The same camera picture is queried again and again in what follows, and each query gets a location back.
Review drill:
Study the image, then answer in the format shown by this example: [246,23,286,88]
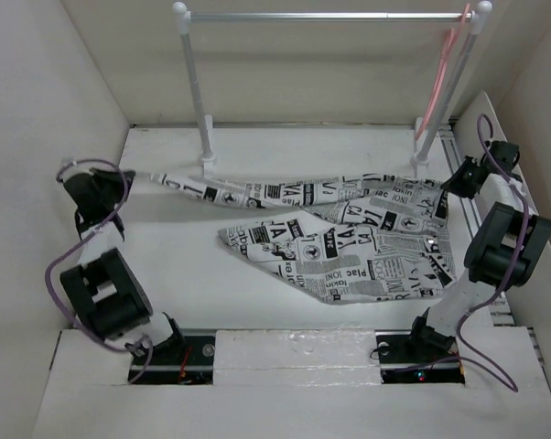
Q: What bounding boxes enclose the newspaper print trousers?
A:
[136,172,457,305]

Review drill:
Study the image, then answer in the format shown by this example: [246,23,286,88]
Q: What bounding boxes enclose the pink clothes hanger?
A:
[415,3,470,141]

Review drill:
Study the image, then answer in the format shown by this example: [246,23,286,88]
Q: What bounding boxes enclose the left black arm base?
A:
[127,330,216,386]

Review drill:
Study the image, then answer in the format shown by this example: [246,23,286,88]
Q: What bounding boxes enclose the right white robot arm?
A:
[405,140,551,360]

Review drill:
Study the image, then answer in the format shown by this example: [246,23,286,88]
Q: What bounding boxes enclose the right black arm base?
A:
[370,331,465,385]

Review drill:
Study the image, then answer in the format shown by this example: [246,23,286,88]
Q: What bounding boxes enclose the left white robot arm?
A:
[59,168,188,363]

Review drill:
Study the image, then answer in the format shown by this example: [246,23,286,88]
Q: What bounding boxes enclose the white clothes rack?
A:
[171,0,493,179]

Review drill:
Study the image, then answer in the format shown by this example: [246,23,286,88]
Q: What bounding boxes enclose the white foam block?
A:
[213,328,382,387]

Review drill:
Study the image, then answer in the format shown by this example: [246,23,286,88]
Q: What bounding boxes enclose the aluminium side rail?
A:
[441,113,520,311]

